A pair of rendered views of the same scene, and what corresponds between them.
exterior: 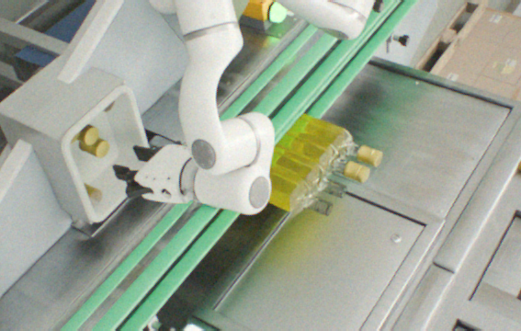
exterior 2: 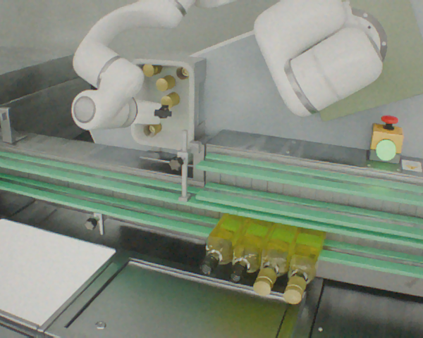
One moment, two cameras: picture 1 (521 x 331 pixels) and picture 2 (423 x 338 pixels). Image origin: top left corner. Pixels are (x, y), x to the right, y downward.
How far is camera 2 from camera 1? 1.23 m
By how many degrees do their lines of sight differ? 61
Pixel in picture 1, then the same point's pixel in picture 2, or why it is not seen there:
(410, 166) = not seen: outside the picture
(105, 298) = (94, 173)
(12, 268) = (107, 134)
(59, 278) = (106, 153)
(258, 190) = (83, 107)
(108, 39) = (227, 50)
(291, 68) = (336, 182)
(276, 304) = (136, 291)
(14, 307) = (86, 146)
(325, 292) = (152, 320)
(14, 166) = not seen: hidden behind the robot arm
